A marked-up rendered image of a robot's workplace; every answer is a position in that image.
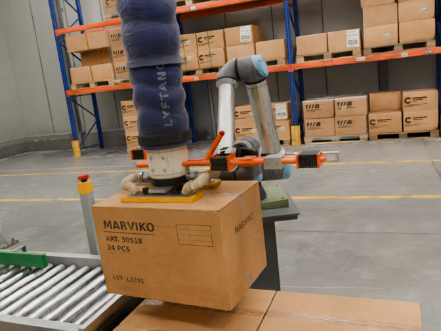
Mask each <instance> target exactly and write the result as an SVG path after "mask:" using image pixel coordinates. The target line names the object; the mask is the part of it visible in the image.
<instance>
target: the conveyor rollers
mask: <svg viewBox="0 0 441 331"><path fill-rule="evenodd" d="M103 284H104V285H103ZM105 295H107V296H105ZM116 296H117V294H111V293H108V292H107V289H106V283H105V279H104V273H103V270H102V268H101V267H97V268H95V269H93V270H92V271H90V268H89V267H88V266H84V267H82V268H81V269H80V270H77V267H76V266H75V265H72V266H70V267H68V268H67V269H66V268H65V266H64V265H63V264H60V265H58V266H57V267H55V268H54V267H53V265H52V264H51V263H48V267H46V268H39V267H22V266H13V265H0V314H5V315H14V316H19V317H29V318H34V319H43V320H53V321H58V322H67V323H73V324H82V325H83V324H84V323H85V322H86V321H88V320H89V319H90V318H91V317H92V316H93V315H94V314H95V313H97V312H98V311H99V310H100V309H101V308H103V307H104V306H105V305H106V304H107V303H108V302H109V301H111V300H112V299H113V298H114V297H116ZM102 298H103V299H102ZM98 301H99V302H98ZM97 302H98V303H97ZM94 304H96V305H95V306H93V305H94ZM91 307H92V308H91ZM90 308H91V309H90ZM86 311H87V312H86ZM85 312H86V313H85ZM83 313H85V314H84V315H83V316H82V314H83ZM79 317H80V318H79ZM78 318H79V319H78ZM75 320H76V321H75ZM74 321H75V322H74Z"/></svg>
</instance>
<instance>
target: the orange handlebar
mask: <svg viewBox="0 0 441 331"><path fill-rule="evenodd" d="M265 157H266V156H265ZM263 158H264V157H256V156H244V157H243V158H234V159H233V160H230V165H231V166H241V167H247V166H254V165H264V160H263ZM195 160H202V161H195ZM325 161H326V156H324V155H322V156H321V157H320V163H322V162H325ZM281 163H282V164H296V156H284V158H282V160H281ZM136 166H137V167H149V166H148V161H147V160H146V161H140V162H137V163H136ZM182 166H183V167H189V166H209V160H207V161H203V159H188V160H187V161H185V162H182Z"/></svg>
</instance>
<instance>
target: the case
mask: <svg viewBox="0 0 441 331"><path fill-rule="evenodd" d="M194 191H196V192H203V196H202V197H201V198H200V199H198V200H197V201H195V202H194V203H144V202H121V200H120V199H121V198H122V197H124V196H126V195H128V194H130V192H128V191H126V190H124V191H123V192H120V193H118V194H116V195H114V196H111V197H109V198H107V199H105V200H103V201H101V202H99V203H96V204H94V205H92V206H91V207H92V212H93V219H94V225H95V229H96V236H97V240H98V247H99V250H100V257H101V262H102V268H103V272H104V279H105V283H106V289H107V292H108V293H111V294H119V295H124V296H133V297H138V298H146V299H154V300H160V301H168V302H173V303H181V304H187V305H195V306H200V307H208V308H213V309H222V310H227V311H231V310H233V308H234V307H235V306H236V304H237V303H238V302H239V300H241V298H242V297H243V295H244V294H245V293H246V291H248V289H249V288H250V286H251V285H252V284H253V283H254V281H255V280H256V279H257V277H258V276H259V275H260V274H261V273H262V271H263V270H264V268H265V267H266V266H267V263H266V251H265V244H264V231H263V219H262V212H261V199H260V193H259V182H258V181H221V184H220V185H218V186H217V187H215V188H214V189H197V190H194Z"/></svg>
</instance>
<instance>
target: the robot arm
mask: <svg viewBox="0 0 441 331"><path fill-rule="evenodd" d="M267 75H268V67H267V64H266V61H265V59H264V57H263V56H262V55H251V56H245V57H241V58H235V59H232V60H230V61H229V62H227V63H226V64H225V65H224V66H223V67H222V68H221V69H220V71H219V73H218V75H217V78H216V86H217V87H218V88H219V104H218V126H217V135H218V134H219V131H221V130H223V131H224V132H225V134H224V136H223V138H222V139H221V141H220V143H219V145H218V146H217V153H218V154H221V153H225V154H231V153H233V152H235V153H236V158H243V157H244V156H256V157H261V153H271V154H285V149H284V148H283V147H281V146H280V140H279V136H278V131H277V128H276V122H275V119H274V113H273V109H272V104H271V101H270V95H269V92H268V86H267V82H266V76H267ZM242 80H244V82H245V85H246V88H247V94H248V97H249V101H250V105H251V109H252V113H253V118H254V121H255V126H256V129H257V134H258V137H259V140H258V139H257V138H256V137H254V136H246V137H244V138H242V139H240V140H239V141H237V142H236V143H234V118H235V88H236V87H237V86H238V82H239V81H242ZM260 146H261V150H262V151H261V153H260V154H259V148H260ZM285 156H290V155H285ZM290 176H291V164H286V166H285V167H283V168H282V169H264V165H254V166H247V167H241V165H237V166H236V167H235V168H234V169H232V170H230V171H228V168H227V171H220V175H219V177H216V178H213V179H220V180H221V181H258V182H259V193H260V199H261V201H262V200H264V199H265V198H266V197H267V195H266V191H265V190H264V188H263V186H262V185H261V181H271V180H279V179H288V178H290Z"/></svg>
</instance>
